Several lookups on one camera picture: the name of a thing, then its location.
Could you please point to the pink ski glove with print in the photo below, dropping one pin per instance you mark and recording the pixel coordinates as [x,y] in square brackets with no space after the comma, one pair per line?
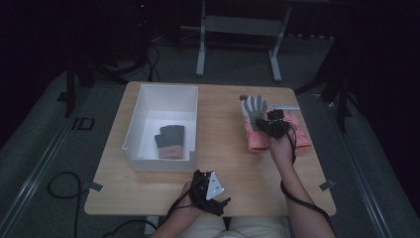
[303,137]

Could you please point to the grey table edge clip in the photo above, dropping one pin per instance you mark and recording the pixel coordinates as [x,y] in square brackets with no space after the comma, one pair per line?
[94,187]
[327,185]

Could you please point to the person's beige pants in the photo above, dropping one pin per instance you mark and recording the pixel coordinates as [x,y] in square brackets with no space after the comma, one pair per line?
[234,228]

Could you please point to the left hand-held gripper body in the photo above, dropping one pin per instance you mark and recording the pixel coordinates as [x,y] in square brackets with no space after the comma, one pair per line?
[213,188]

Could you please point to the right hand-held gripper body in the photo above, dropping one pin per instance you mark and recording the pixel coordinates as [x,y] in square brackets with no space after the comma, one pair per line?
[277,122]

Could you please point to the black tripod stand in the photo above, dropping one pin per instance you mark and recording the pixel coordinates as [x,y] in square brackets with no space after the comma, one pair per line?
[333,89]
[82,71]

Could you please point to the pink ski glove grey palm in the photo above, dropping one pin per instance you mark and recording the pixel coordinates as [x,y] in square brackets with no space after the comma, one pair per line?
[254,110]

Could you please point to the grey knit glove labelled cuff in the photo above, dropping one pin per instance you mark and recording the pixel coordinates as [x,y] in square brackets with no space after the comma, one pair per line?
[170,140]

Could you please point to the white metal desk frame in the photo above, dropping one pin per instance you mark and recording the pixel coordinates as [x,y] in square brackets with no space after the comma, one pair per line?
[242,26]

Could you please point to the person's right hand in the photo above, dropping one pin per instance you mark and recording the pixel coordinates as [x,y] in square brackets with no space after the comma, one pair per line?
[282,148]

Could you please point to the metal floor rail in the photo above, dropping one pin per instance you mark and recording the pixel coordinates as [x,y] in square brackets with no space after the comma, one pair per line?
[36,168]
[363,185]

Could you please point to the person's left hand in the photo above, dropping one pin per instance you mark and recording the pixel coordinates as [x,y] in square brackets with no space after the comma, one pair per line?
[191,201]

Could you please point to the white storage box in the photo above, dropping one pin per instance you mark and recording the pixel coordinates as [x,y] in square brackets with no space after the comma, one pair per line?
[165,109]

